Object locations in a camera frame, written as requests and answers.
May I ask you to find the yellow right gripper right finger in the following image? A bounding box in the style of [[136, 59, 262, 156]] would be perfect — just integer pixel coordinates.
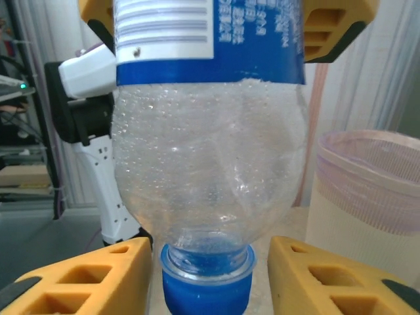
[[267, 235, 420, 315]]

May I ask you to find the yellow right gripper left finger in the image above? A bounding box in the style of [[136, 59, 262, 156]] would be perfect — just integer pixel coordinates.
[[0, 236, 154, 315]]

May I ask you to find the beige ribbed plastic bin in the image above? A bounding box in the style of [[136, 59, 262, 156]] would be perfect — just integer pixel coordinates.
[[304, 129, 420, 315]]

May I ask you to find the grey device green light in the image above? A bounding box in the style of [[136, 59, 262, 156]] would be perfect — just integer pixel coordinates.
[[0, 73, 36, 103]]

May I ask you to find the clear bottle dark blue label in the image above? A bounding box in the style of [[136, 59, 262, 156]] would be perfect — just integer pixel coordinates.
[[111, 0, 309, 315]]

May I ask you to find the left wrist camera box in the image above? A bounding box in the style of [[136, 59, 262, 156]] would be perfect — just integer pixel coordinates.
[[58, 43, 118, 100]]

